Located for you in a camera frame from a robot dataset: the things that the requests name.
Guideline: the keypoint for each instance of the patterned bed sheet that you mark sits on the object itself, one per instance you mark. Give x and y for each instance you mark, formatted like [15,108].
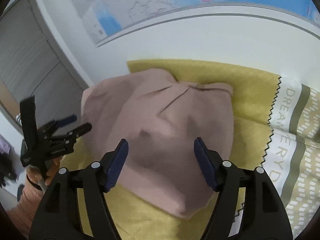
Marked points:
[276,126]

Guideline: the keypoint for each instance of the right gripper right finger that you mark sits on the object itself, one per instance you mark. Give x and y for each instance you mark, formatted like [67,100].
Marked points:
[248,205]

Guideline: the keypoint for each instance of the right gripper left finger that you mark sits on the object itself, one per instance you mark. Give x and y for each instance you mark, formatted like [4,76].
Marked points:
[58,216]

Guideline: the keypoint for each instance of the grey wardrobe door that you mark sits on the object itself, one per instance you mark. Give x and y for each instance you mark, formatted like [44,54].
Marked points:
[33,64]

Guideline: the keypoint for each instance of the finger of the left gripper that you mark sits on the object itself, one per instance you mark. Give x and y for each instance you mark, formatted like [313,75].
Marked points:
[56,124]
[78,132]

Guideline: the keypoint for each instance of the orange ribbed sleeve forearm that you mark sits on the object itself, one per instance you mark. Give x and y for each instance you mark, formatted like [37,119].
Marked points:
[22,215]

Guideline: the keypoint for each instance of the person's left hand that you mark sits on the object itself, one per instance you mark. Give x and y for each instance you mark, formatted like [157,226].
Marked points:
[35,176]

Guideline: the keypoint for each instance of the pink zip jacket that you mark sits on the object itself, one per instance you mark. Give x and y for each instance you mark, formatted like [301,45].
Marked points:
[160,118]

